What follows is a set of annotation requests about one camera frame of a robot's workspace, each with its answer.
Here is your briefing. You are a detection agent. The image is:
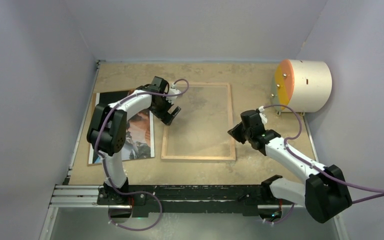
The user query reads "brown backing board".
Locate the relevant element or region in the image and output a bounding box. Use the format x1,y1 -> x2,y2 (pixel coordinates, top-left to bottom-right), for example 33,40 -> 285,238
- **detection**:
86,89 -> 156,167

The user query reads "glossy printed photo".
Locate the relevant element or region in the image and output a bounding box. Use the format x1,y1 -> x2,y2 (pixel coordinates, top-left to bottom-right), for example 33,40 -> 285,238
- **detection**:
88,90 -> 155,166

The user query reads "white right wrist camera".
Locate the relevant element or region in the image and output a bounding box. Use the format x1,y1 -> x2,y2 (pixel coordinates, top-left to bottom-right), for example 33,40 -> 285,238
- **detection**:
256,106 -> 268,125

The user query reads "black aluminium mounting rail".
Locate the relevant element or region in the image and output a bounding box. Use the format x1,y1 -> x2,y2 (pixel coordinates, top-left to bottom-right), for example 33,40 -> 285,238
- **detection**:
50,184 -> 292,218

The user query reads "wooden picture frame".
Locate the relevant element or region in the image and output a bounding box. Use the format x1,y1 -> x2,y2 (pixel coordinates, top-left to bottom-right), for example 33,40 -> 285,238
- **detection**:
161,82 -> 236,162

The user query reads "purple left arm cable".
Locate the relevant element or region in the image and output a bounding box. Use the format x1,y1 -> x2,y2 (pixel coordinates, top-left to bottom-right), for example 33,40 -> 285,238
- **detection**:
93,78 -> 190,232

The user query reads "white cylinder orange disc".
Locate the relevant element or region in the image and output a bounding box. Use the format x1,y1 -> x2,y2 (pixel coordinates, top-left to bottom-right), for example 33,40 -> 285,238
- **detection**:
271,59 -> 333,113

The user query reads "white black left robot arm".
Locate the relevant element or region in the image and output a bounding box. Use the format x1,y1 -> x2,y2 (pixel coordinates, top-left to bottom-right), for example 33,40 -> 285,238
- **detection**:
86,76 -> 186,205

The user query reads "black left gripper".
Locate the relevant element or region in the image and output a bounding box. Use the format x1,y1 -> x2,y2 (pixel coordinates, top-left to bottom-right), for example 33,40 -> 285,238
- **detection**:
148,94 -> 180,125

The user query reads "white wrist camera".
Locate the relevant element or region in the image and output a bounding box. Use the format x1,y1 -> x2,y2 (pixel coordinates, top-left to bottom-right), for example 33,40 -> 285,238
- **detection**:
166,84 -> 183,105
256,106 -> 268,125

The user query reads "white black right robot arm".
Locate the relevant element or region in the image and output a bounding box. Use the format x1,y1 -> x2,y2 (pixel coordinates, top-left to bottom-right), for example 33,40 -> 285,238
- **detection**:
228,107 -> 353,223

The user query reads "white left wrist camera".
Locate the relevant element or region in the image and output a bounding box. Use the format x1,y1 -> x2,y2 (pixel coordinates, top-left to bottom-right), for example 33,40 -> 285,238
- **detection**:
166,84 -> 183,105

